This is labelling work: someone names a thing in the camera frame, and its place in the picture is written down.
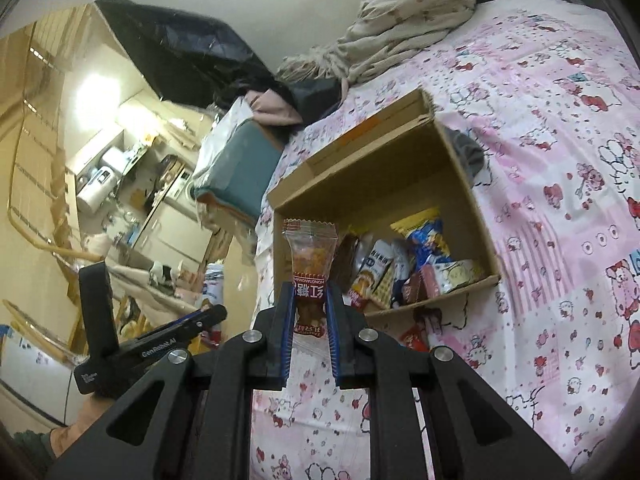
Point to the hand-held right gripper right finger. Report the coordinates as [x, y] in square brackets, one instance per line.
[334, 342]

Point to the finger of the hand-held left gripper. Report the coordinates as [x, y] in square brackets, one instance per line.
[200, 316]

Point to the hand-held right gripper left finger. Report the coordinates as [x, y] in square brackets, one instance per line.
[286, 332]

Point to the clear packet of brown snack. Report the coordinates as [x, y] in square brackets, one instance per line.
[310, 265]

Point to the white cartoon snack stick packet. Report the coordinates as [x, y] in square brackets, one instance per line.
[377, 275]

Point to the dark brown snack packet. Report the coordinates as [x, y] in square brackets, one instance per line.
[347, 260]

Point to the blue yellow snack bag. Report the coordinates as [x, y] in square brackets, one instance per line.
[425, 235]

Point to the pale yellow snack packet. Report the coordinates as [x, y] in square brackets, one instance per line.
[457, 272]

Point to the cardboard box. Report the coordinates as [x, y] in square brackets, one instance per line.
[380, 190]

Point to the person's left forearm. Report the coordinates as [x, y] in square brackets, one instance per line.
[60, 440]

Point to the blue white plastic bag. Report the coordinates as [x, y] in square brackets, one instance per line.
[212, 285]

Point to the white cloth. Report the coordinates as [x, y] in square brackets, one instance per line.
[135, 285]

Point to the wooden railing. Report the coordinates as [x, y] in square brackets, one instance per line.
[62, 252]

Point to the red white snack packet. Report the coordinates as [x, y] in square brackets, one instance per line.
[414, 338]

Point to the white cabinet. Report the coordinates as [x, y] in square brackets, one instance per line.
[170, 235]

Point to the white appliance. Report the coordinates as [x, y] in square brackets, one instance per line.
[95, 185]

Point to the teal cushion with plastic cover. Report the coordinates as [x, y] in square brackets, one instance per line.
[235, 170]

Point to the pink cloth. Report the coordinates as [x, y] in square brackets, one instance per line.
[275, 107]

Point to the grey fabric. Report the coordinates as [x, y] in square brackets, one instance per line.
[467, 155]

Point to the pink cartoon printed bedsheet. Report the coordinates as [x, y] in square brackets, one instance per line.
[550, 260]

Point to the dark cloth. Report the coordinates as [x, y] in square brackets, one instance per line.
[315, 97]

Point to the black plastic sheet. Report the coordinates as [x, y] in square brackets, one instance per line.
[185, 55]

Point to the beige floral duvet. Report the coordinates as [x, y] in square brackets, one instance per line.
[400, 25]

